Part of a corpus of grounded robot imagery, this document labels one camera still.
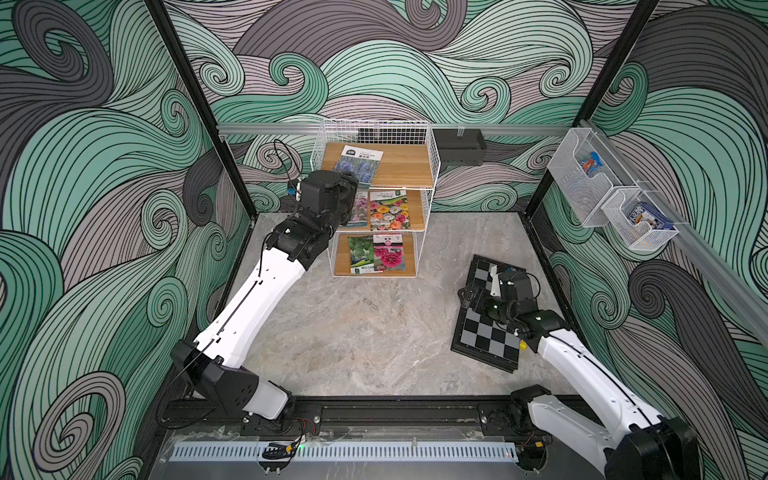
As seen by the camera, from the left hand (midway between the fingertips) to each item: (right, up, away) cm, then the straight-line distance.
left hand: (354, 174), depth 67 cm
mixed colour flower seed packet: (+9, -7, +20) cm, 23 cm away
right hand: (+33, -32, +15) cm, 49 cm away
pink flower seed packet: (0, -7, +20) cm, 21 cm away
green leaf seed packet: (-1, -19, +39) cm, 44 cm away
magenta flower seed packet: (+10, -20, +39) cm, 45 cm away
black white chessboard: (+35, -43, +16) cm, 58 cm away
